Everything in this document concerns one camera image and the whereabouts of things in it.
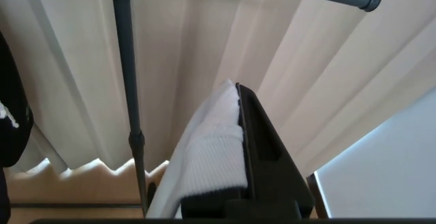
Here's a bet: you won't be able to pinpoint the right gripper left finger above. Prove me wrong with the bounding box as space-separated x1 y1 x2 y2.
180 187 251 218

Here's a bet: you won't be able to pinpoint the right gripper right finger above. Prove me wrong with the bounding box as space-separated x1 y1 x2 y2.
236 82 315 218

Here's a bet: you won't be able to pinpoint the white garment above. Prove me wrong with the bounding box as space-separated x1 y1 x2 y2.
145 78 249 219

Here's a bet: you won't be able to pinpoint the black shorts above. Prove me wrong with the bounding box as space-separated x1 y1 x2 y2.
0 29 34 224

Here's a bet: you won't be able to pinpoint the black clothes rack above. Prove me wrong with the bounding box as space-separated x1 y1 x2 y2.
10 0 382 217

